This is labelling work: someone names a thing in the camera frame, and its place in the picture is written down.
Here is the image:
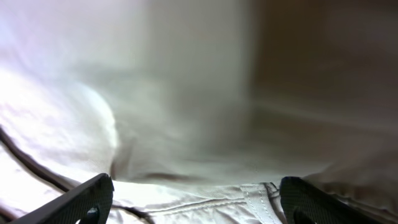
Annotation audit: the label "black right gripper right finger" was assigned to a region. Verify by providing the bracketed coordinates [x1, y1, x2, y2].
[280, 177, 381, 224]

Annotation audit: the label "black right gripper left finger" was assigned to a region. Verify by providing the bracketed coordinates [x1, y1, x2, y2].
[9, 173, 114, 224]

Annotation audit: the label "beige khaki shorts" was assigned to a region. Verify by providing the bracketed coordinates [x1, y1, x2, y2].
[1, 1, 397, 223]

